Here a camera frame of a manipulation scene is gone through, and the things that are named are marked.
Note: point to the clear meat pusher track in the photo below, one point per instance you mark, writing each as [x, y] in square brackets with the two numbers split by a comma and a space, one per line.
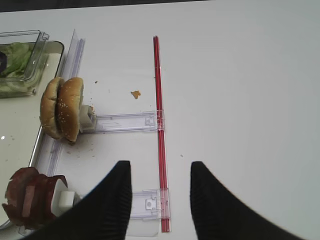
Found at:
[149, 208]

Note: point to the sesame bun top inner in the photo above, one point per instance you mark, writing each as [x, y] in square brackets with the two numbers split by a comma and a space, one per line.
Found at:
[48, 115]

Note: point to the white meat pusher block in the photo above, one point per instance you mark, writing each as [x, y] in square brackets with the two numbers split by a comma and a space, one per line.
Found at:
[63, 199]

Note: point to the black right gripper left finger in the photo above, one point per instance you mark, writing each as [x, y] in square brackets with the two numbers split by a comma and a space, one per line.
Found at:
[103, 214]

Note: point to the green lettuce pieces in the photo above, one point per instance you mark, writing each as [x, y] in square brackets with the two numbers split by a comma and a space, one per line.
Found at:
[18, 55]

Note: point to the metal baking tray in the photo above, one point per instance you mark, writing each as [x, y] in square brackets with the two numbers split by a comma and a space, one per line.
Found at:
[20, 129]

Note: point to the purple cabbage pieces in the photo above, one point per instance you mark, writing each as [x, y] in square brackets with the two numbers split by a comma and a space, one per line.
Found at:
[3, 61]

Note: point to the white bun pusher block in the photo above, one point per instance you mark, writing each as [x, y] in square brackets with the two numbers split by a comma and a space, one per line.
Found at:
[87, 119]

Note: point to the right clear long rail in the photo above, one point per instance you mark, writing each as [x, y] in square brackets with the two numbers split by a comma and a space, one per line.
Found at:
[70, 70]

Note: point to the sesame bun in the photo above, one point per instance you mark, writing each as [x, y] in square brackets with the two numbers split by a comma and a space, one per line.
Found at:
[69, 103]
[48, 115]

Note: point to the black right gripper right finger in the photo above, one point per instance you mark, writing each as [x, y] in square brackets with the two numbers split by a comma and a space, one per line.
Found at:
[218, 215]

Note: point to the bread crumb chunk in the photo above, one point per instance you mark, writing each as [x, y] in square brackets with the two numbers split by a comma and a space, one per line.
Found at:
[136, 94]

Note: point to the sesame bun top outer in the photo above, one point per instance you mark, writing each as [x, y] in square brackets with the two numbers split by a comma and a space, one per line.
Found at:
[69, 103]

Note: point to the clear plastic salad container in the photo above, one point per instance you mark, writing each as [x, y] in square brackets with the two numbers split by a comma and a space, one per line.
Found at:
[37, 40]

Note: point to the red meat slice stack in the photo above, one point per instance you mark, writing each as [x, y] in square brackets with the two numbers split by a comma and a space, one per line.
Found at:
[30, 196]

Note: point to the right red plastic strip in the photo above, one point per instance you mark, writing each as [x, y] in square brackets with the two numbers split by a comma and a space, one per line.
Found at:
[162, 163]

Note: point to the clear bun pusher track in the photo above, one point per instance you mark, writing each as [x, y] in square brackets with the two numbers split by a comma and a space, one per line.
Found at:
[148, 121]

